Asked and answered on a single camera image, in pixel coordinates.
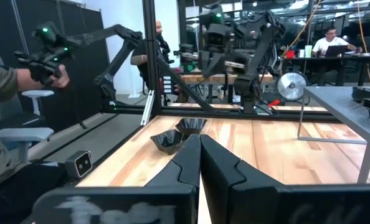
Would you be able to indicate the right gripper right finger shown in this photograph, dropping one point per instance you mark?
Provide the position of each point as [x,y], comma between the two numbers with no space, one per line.
[222,186]

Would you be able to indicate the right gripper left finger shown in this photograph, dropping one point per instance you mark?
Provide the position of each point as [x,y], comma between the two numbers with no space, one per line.
[185,174]

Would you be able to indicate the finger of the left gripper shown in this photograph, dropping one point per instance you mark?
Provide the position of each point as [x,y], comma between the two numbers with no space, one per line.
[208,63]
[219,63]

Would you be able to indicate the black wavy square dish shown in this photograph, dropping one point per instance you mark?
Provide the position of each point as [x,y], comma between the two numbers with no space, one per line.
[191,124]
[169,141]

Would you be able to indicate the black teardrop plate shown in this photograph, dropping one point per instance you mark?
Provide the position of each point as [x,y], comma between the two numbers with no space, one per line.
[367,93]

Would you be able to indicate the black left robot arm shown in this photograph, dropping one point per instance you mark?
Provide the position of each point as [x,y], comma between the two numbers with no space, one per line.
[266,46]

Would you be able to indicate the wooden background table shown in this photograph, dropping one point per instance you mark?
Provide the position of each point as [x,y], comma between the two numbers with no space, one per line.
[203,78]

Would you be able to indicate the red cup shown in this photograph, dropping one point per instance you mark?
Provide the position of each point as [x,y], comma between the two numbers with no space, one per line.
[290,54]

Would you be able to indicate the small red object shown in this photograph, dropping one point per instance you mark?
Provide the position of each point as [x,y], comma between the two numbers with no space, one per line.
[274,103]

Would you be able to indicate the round white fan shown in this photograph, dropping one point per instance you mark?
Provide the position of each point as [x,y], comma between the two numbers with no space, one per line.
[291,86]

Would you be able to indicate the white green cup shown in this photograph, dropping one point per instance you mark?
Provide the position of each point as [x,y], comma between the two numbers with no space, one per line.
[308,51]

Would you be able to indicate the person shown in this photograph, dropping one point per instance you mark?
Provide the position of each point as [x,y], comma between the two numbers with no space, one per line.
[137,59]
[329,40]
[1,93]

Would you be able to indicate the dark open laptop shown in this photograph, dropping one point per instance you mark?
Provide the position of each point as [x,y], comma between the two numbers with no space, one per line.
[336,51]

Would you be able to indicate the grey perforated metal shelf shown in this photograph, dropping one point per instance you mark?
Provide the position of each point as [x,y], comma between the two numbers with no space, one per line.
[334,105]

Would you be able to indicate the black office desk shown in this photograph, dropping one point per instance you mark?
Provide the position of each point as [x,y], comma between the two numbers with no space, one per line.
[359,56]

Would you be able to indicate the black partition screen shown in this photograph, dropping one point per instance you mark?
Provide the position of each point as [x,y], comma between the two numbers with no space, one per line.
[79,77]

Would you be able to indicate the grey office chair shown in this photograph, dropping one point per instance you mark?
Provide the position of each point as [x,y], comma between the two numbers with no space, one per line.
[26,134]

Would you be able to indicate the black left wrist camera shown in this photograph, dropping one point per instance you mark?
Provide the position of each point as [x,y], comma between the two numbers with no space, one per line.
[217,39]

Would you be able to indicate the black aluminium rig frame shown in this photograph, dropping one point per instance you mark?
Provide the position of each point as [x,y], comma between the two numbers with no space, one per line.
[150,46]

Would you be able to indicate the silver aluminium bracket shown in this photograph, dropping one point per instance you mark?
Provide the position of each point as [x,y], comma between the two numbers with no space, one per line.
[147,109]

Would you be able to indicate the grey table-level camera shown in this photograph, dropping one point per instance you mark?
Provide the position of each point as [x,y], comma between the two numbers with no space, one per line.
[79,164]

